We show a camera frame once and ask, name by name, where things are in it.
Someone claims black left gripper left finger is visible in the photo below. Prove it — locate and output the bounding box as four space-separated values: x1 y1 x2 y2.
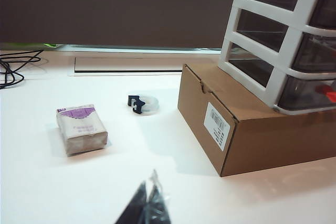
114 180 148 224

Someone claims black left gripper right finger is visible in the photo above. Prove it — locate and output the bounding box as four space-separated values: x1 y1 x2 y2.
142 168 173 224

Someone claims purple printed tissue pack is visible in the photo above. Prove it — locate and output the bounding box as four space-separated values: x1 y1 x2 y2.
55 102 109 157

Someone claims clear tape roll dark dispenser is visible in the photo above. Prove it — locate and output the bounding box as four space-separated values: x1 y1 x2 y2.
127 94 161 116

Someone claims brown cardboard box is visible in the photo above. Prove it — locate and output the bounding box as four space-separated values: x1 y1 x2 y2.
177 63 336 178

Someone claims grey-brown partition panel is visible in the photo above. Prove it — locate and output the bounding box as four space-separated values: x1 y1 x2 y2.
0 0 244 49

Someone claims black cable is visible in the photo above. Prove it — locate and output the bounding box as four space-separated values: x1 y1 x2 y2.
0 49 45 90

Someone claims white plastic drawer frame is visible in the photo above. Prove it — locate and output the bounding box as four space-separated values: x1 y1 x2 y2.
217 0 336 116

